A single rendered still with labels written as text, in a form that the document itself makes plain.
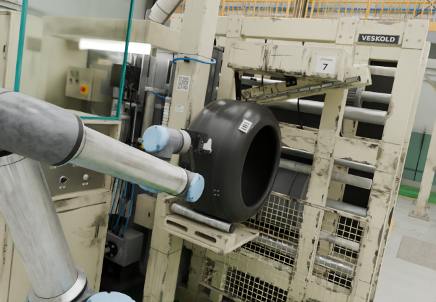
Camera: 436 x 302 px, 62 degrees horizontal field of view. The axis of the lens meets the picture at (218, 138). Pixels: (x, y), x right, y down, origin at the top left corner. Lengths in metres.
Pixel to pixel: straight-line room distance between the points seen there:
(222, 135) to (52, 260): 0.81
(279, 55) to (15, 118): 1.41
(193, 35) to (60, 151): 1.23
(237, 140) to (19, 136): 0.95
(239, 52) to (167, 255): 1.13
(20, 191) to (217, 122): 0.90
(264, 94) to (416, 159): 8.89
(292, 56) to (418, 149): 9.01
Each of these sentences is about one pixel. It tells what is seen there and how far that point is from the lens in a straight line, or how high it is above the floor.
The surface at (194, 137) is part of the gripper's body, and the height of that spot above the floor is 1.31.
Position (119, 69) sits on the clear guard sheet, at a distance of 1.93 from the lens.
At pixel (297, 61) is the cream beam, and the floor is 1.70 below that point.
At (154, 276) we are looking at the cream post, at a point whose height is 0.48.
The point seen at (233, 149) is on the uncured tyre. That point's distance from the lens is 1.50.
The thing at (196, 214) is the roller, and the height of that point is 0.91.
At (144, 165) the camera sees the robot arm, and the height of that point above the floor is 1.27.
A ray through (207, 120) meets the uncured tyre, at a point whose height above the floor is 1.36.
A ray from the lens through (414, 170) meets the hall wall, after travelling 10.77.
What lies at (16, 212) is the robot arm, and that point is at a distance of 0.95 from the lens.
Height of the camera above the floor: 1.47
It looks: 6 degrees down
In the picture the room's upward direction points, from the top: 9 degrees clockwise
